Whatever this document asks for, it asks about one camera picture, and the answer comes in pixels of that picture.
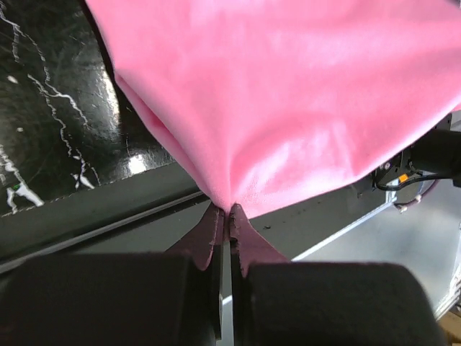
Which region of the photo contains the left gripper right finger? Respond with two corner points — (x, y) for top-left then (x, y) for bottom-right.
(229, 205), (445, 345)

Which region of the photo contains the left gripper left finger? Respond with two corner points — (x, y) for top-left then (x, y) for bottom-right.
(1, 205), (225, 345)

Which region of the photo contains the pink t shirt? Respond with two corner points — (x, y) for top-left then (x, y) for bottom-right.
(87, 1), (460, 217)

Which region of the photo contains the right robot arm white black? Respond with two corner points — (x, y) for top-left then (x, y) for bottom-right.
(408, 112), (460, 187)

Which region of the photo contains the aluminium rail front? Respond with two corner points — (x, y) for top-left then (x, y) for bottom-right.
(219, 172), (461, 346)

